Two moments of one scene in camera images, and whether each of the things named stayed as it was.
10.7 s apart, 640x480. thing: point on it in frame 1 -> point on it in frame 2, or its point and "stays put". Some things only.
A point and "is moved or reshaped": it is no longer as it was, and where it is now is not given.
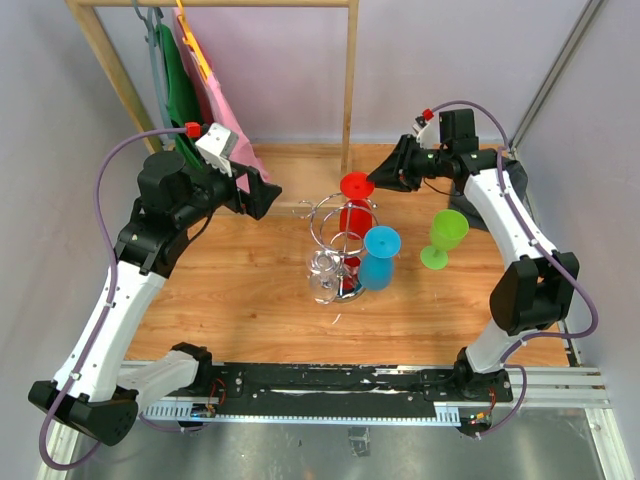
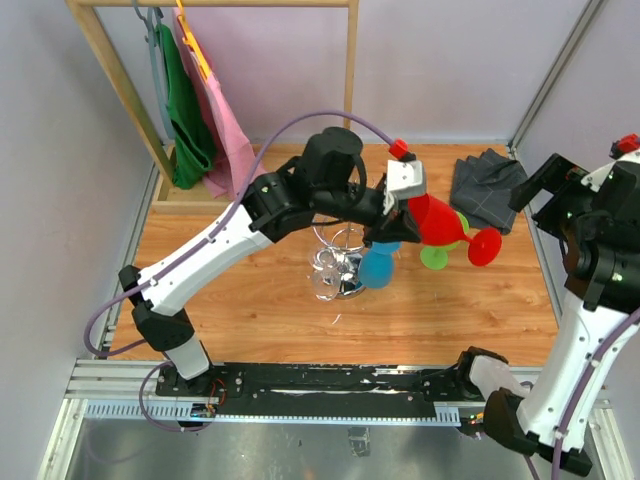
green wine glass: x=447 y=231 stays put
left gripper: x=261 y=193 -> x=394 y=227
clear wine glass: x=322 y=267 stays put
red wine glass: x=356 y=213 is moved or reshaped
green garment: x=183 y=103 stays put
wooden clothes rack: x=80 y=10 stays put
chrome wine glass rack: x=339 y=226 stays put
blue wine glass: x=377 y=265 stays put
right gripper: x=394 y=170 -> x=561 y=177
